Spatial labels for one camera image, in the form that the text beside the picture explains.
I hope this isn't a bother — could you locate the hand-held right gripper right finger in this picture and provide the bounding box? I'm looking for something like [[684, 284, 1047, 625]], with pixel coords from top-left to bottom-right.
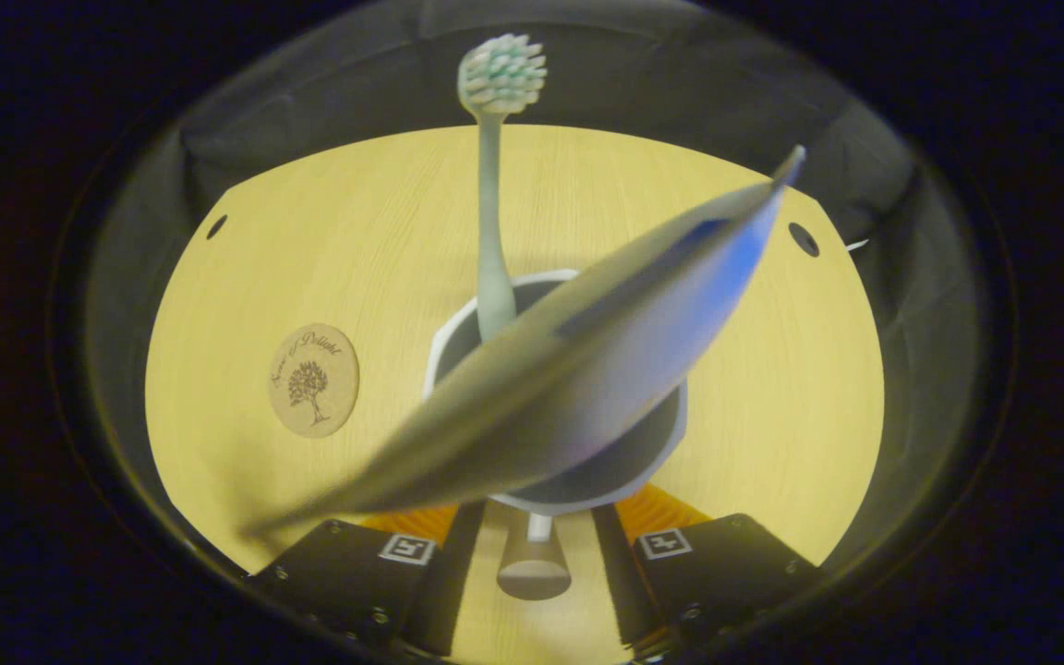
[[592, 482, 819, 659]]

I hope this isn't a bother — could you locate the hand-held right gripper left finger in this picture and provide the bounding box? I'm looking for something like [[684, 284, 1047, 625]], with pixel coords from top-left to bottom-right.
[[250, 499, 487, 659]]

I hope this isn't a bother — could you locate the white cup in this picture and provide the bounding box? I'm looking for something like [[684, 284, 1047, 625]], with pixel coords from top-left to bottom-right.
[[421, 268, 688, 601]]

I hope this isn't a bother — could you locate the white toothpaste tube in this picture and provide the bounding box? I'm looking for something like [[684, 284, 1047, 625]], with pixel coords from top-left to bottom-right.
[[236, 145, 807, 537]]

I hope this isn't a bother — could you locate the round wooden coaster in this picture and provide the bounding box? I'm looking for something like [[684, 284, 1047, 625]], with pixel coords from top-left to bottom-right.
[[268, 323, 360, 439]]

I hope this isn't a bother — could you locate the pale green toothbrush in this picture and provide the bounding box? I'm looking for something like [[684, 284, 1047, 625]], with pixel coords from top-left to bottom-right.
[[456, 33, 549, 343]]

